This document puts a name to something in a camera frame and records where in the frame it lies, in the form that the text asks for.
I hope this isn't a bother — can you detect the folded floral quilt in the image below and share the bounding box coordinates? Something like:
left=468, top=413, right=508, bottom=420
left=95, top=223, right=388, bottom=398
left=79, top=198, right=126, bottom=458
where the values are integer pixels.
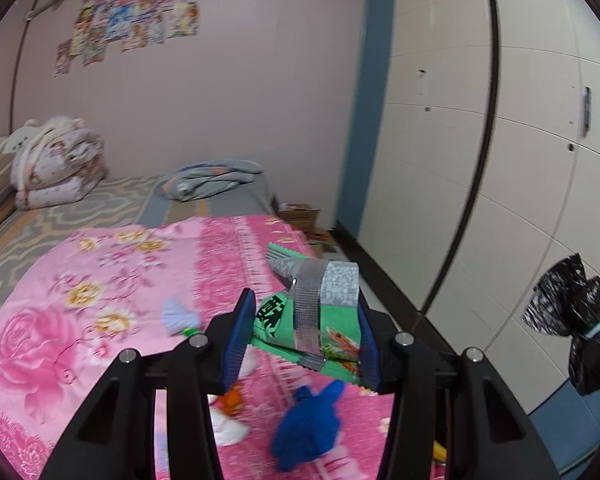
left=10, top=116, right=106, bottom=209

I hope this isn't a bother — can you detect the black wall cable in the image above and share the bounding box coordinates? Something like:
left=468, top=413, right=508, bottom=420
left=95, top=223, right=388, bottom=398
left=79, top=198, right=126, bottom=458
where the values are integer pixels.
left=9, top=2, right=37, bottom=133

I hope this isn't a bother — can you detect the black plastic bag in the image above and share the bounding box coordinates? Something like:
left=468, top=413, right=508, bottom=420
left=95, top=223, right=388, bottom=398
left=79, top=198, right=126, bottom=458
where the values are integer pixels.
left=521, top=254, right=600, bottom=396

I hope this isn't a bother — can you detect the pink floral blanket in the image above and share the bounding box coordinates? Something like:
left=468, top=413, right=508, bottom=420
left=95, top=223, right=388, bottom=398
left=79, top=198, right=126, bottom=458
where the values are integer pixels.
left=0, top=214, right=431, bottom=480

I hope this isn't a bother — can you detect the white and blue wardrobe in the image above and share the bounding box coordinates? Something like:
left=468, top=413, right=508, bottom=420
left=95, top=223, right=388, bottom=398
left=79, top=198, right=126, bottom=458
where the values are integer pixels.
left=335, top=0, right=600, bottom=461

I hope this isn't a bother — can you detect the light blue paper wad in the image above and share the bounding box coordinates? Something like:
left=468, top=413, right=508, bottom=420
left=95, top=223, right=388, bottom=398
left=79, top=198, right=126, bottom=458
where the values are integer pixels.
left=161, top=297, right=201, bottom=337

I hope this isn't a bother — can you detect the white crumpled tissue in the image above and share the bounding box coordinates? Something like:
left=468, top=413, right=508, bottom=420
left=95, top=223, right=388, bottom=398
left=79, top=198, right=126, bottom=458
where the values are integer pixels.
left=210, top=412, right=249, bottom=448

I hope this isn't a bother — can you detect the blue crumpled cloth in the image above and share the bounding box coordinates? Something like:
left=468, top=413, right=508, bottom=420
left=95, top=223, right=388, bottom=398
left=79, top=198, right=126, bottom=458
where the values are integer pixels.
left=271, top=379, right=346, bottom=472

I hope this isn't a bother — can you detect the grey patterned bed sheet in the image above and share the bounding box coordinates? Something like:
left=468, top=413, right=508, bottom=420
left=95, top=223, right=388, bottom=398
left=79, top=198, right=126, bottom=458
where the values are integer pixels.
left=0, top=174, right=276, bottom=286

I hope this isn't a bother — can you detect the green snack packet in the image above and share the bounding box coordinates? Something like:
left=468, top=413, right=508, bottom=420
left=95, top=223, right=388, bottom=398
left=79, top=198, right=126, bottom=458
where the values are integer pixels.
left=250, top=242, right=381, bottom=391

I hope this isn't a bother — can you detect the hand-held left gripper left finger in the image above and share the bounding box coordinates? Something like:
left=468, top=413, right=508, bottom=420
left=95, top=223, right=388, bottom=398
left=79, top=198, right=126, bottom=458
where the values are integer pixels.
left=40, top=287, right=257, bottom=480

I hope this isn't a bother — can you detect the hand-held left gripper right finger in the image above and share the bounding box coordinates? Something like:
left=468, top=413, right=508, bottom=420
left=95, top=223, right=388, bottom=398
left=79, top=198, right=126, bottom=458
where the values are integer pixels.
left=355, top=295, right=561, bottom=480

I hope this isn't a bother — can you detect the group of wall posters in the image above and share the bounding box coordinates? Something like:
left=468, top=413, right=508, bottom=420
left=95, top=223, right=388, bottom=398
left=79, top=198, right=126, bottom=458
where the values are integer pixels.
left=53, top=0, right=201, bottom=77

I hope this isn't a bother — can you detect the clutter on floor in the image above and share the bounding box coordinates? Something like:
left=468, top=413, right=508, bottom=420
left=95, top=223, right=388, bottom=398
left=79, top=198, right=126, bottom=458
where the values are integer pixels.
left=309, top=230, right=339, bottom=257

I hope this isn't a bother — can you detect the folded grey blanket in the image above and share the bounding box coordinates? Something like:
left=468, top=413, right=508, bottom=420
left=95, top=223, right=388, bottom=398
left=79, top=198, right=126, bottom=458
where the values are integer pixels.
left=158, top=160, right=266, bottom=202

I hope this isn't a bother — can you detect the cardboard box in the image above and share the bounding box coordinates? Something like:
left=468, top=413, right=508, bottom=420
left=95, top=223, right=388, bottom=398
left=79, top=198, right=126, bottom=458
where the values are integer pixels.
left=277, top=202, right=321, bottom=236

